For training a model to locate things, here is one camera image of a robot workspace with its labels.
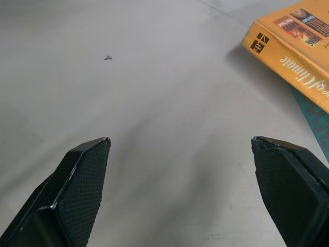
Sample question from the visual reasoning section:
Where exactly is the yellow paperback book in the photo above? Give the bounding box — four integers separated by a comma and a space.
241, 0, 329, 114

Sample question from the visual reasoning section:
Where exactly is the teal book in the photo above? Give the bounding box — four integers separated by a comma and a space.
288, 84, 329, 163

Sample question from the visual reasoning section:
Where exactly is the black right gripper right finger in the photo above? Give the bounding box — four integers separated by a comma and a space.
250, 136, 329, 247

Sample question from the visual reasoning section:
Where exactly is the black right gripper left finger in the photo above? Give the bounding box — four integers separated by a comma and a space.
0, 137, 112, 247

